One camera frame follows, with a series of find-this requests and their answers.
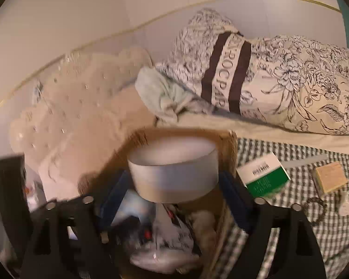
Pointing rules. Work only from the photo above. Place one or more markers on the white tape roll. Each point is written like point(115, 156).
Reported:
point(174, 177)

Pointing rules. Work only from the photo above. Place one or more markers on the cream cloth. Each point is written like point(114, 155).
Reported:
point(205, 223)

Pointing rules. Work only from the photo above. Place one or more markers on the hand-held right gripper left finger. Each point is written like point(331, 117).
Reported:
point(113, 200)

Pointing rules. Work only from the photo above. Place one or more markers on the white tufted cushion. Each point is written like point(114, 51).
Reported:
point(90, 107)

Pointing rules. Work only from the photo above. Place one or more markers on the clear plastic bag with items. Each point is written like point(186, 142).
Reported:
point(163, 255)

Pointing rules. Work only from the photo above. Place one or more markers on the brown cardboard box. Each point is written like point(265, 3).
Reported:
point(226, 151)

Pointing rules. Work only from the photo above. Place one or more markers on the light green cloth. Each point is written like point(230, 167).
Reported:
point(163, 93)

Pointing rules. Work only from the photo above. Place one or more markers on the white ruler strip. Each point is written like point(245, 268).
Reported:
point(302, 162)

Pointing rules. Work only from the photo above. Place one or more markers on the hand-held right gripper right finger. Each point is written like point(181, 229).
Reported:
point(231, 200)

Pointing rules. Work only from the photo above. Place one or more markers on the teal curtain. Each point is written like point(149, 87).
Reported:
point(347, 20)

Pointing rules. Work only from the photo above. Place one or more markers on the green and white carton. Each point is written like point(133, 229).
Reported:
point(264, 183)

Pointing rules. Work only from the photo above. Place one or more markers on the floral printed duvet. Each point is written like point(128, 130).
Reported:
point(293, 87)

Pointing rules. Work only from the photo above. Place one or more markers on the blue and white packet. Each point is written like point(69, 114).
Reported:
point(346, 206)

